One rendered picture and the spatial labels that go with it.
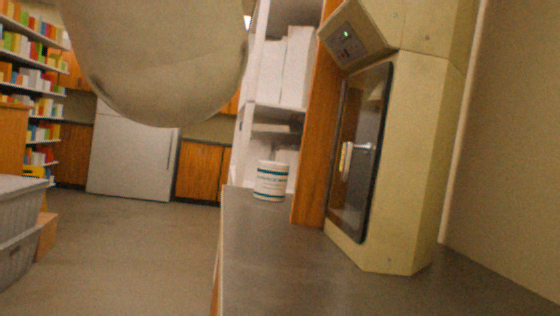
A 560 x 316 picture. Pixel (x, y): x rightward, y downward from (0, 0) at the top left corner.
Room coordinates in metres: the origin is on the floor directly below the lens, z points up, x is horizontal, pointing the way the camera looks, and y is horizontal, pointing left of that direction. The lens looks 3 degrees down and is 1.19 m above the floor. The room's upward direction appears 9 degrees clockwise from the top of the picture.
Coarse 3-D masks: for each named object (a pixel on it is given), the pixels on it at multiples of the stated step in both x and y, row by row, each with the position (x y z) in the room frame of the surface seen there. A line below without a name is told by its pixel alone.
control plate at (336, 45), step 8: (344, 24) 0.90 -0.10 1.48; (336, 32) 0.96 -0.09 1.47; (344, 32) 0.93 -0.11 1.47; (352, 32) 0.89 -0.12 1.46; (328, 40) 1.04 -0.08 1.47; (336, 40) 0.99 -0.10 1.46; (344, 40) 0.95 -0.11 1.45; (352, 40) 0.91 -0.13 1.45; (336, 48) 1.03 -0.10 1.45; (344, 48) 0.98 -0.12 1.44; (360, 48) 0.90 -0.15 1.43; (336, 56) 1.06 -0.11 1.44; (352, 56) 0.97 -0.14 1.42; (344, 64) 1.05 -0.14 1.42
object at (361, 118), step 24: (360, 72) 0.97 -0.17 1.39; (384, 72) 0.82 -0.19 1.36; (360, 96) 0.94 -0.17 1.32; (384, 96) 0.80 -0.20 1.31; (360, 120) 0.92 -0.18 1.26; (360, 144) 0.89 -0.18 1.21; (336, 168) 1.04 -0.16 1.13; (360, 168) 0.87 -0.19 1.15; (336, 192) 1.01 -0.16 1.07; (360, 192) 0.84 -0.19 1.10; (336, 216) 0.98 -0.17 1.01; (360, 216) 0.82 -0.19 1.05; (360, 240) 0.80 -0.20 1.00
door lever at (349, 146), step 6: (348, 144) 0.83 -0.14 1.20; (354, 144) 0.83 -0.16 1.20; (366, 144) 0.84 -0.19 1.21; (348, 150) 0.83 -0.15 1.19; (366, 150) 0.84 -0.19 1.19; (348, 156) 0.83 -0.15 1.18; (348, 162) 0.83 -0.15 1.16; (342, 168) 0.83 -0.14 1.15; (348, 168) 0.83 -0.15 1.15; (342, 174) 0.83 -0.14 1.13; (348, 174) 0.83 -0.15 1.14; (342, 180) 0.83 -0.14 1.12
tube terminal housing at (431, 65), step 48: (432, 0) 0.80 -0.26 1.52; (432, 48) 0.80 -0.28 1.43; (432, 96) 0.81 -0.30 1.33; (384, 144) 0.79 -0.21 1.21; (432, 144) 0.81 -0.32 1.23; (384, 192) 0.80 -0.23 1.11; (432, 192) 0.86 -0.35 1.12; (336, 240) 0.98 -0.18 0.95; (384, 240) 0.80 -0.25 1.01; (432, 240) 0.93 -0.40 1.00
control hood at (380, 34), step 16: (352, 0) 0.80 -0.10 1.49; (368, 0) 0.78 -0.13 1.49; (384, 0) 0.78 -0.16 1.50; (400, 0) 0.79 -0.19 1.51; (336, 16) 0.91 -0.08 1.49; (352, 16) 0.84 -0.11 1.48; (368, 16) 0.78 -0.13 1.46; (384, 16) 0.79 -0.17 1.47; (400, 16) 0.79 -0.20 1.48; (320, 32) 1.05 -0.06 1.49; (368, 32) 0.82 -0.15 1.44; (384, 32) 0.79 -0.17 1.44; (400, 32) 0.79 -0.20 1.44; (368, 48) 0.87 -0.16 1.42; (384, 48) 0.81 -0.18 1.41; (352, 64) 1.01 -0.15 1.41
